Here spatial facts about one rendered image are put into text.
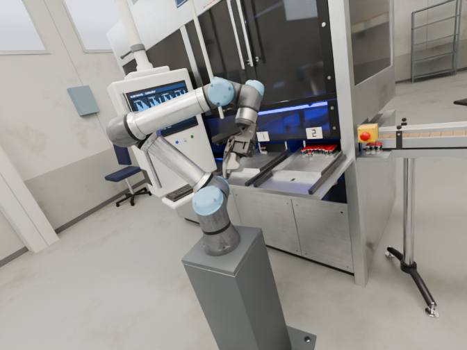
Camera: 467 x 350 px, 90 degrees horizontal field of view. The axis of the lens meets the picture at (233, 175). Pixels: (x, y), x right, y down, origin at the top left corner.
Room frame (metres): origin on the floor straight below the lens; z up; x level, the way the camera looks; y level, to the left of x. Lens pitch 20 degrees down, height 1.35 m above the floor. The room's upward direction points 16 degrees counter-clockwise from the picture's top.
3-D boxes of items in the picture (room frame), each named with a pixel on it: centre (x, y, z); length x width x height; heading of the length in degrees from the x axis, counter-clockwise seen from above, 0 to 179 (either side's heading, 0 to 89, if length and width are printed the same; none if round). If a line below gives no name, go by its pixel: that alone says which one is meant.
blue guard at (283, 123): (1.82, 0.09, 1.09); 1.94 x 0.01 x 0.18; 43
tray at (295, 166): (1.14, -0.41, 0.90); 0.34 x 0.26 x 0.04; 133
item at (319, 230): (2.15, -0.28, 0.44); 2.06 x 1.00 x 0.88; 43
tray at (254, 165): (1.39, -0.18, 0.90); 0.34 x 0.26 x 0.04; 133
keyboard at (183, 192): (1.47, 0.27, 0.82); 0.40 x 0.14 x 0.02; 123
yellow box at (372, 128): (1.04, -0.67, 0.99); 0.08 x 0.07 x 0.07; 133
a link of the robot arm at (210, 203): (0.80, 0.12, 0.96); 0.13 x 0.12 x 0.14; 171
